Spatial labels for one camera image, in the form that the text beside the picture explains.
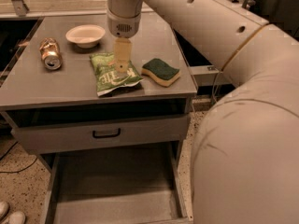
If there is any open grey lower drawer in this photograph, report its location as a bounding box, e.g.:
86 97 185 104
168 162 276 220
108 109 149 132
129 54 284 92
40 142 191 224

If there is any closed grey upper drawer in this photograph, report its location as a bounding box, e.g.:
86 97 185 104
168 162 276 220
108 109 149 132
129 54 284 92
12 115 190 154

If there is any grey drawer cabinet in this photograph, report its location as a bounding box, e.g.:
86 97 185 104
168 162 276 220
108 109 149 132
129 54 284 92
0 12 198 224

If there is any grey wall bracket box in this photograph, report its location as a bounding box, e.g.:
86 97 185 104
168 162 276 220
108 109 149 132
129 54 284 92
190 65 229 87

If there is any crushed gold soda can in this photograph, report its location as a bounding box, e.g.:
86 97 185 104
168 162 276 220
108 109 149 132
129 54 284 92
39 37 63 70

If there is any white paper bowl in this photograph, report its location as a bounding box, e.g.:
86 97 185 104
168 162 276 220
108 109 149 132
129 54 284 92
65 24 106 49

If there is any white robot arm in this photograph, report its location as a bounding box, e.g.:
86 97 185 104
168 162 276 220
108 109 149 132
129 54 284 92
107 0 299 224

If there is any black drawer handle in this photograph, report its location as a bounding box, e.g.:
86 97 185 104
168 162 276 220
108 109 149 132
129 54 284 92
93 128 121 139

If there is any white shoe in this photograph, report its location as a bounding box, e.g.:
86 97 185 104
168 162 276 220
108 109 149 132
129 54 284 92
0 201 9 220
1 211 26 224

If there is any green jalapeno chip bag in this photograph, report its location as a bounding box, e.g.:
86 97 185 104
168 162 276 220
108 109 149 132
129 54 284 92
90 52 143 96

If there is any black floor cable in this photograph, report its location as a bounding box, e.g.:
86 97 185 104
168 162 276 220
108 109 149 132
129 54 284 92
0 140 38 175

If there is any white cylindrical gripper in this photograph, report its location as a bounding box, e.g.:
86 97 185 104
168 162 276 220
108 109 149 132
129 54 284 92
107 10 141 73

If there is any green and yellow sponge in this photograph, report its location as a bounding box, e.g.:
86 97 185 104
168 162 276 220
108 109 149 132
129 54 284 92
141 58 180 87

